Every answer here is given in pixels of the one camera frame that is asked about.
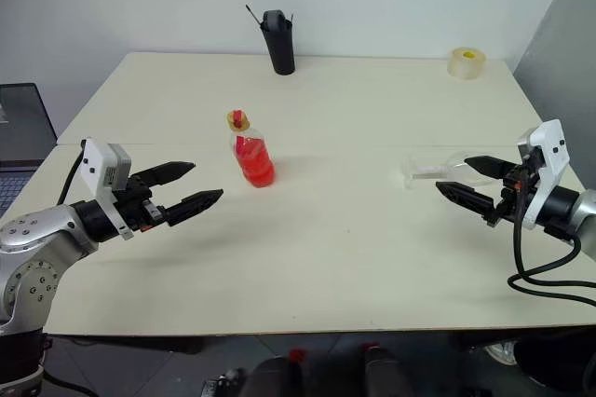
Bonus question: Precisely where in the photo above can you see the black tapered holder cup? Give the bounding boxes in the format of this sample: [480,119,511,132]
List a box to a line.
[261,8,297,76]

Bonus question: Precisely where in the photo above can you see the bottle with red liquid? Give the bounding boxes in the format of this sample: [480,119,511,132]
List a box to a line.
[225,109,278,190]

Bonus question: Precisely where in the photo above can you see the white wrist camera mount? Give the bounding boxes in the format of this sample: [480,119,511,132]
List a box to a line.
[78,137,134,242]
[515,118,571,231]

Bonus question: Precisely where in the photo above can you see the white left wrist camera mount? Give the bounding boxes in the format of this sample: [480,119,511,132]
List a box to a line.
[78,137,134,242]

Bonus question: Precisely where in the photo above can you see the yellow bottle cap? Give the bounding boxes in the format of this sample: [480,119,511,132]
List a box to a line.
[225,109,253,131]

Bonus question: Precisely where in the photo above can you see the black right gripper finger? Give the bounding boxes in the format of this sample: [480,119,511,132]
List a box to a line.
[435,181,503,226]
[465,155,520,180]

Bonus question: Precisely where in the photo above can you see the dark grey laptop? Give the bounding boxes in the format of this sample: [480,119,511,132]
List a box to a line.
[0,83,60,219]

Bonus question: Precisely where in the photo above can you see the large dark rounded shape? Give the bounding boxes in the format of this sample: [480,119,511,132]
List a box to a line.
[510,326,596,397]

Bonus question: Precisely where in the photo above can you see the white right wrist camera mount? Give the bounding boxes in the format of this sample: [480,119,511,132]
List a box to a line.
[515,118,571,231]

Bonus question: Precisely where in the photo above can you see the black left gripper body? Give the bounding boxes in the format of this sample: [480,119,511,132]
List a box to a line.
[114,174,169,233]

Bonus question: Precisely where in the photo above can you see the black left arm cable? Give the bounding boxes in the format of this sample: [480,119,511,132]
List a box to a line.
[56,138,89,207]

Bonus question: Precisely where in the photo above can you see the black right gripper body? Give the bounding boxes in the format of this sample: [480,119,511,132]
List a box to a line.
[498,144,544,223]

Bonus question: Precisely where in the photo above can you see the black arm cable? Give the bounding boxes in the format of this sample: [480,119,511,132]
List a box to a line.
[507,172,596,308]
[56,138,89,207]

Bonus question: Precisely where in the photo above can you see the clear wine glass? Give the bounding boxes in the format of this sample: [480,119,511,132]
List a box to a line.
[401,150,486,190]

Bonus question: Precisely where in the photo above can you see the translucent tape roll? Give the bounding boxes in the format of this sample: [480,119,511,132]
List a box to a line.
[446,46,487,83]

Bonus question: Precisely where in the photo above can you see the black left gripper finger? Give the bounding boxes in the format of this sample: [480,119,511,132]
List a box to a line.
[139,160,196,189]
[162,189,224,229]

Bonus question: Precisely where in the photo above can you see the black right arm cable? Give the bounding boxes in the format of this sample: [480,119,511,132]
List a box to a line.
[507,172,596,308]

